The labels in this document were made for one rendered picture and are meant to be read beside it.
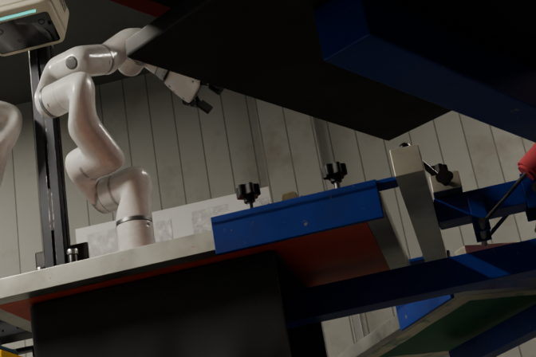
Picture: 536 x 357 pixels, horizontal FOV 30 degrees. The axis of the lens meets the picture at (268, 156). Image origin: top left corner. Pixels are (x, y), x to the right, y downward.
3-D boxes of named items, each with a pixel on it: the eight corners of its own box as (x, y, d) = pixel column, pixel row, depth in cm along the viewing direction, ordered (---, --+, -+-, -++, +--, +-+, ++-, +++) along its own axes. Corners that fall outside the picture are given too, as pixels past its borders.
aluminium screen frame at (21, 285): (-34, 306, 184) (-35, 286, 185) (90, 356, 237) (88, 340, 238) (385, 211, 171) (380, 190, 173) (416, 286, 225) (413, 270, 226)
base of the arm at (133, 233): (129, 296, 262) (123, 241, 268) (175, 286, 261) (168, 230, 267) (108, 282, 248) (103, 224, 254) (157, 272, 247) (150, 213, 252)
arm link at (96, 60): (80, 103, 250) (37, 123, 256) (127, 96, 269) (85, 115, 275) (57, 42, 250) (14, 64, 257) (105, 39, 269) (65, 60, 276)
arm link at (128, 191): (139, 215, 252) (132, 158, 259) (100, 230, 258) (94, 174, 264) (163, 222, 260) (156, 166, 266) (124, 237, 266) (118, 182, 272)
